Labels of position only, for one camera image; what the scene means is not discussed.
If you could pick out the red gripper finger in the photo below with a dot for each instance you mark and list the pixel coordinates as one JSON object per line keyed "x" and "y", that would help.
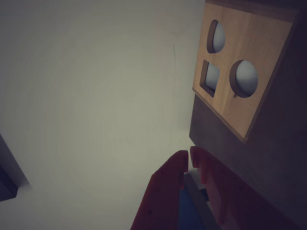
{"x": 235, "y": 206}
{"x": 160, "y": 198}

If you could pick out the wooden shape sorter box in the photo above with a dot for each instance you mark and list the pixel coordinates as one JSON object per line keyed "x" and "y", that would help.
{"x": 251, "y": 48}

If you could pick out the blue clamp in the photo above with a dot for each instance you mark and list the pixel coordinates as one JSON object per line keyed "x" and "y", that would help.
{"x": 189, "y": 208}

